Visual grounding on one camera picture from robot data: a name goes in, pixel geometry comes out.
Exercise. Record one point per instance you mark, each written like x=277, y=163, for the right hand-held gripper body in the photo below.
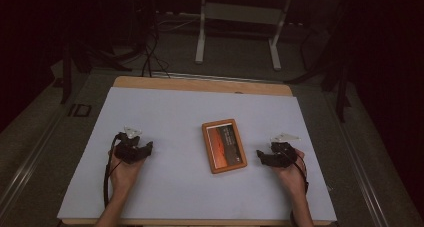
x=283, y=152

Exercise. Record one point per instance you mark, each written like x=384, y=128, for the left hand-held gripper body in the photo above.
x=128, y=150

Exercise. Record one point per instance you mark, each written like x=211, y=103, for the wooden photo frame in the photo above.
x=225, y=147

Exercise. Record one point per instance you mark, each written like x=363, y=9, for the person's left hand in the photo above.
x=125, y=177

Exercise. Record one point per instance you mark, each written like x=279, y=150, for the person's right hand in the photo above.
x=293, y=177

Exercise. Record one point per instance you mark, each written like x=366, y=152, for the white table mat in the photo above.
x=183, y=190

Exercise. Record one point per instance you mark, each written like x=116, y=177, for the black floor socket box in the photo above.
x=80, y=110

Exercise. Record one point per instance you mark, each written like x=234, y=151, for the black metal stand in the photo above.
x=66, y=77
x=341, y=97

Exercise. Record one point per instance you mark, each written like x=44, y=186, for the wooden table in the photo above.
x=200, y=84

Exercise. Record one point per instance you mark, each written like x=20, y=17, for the metal floor rail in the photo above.
x=363, y=173
x=30, y=167

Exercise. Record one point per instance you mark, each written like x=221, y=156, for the white metal desk frame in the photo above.
x=200, y=47

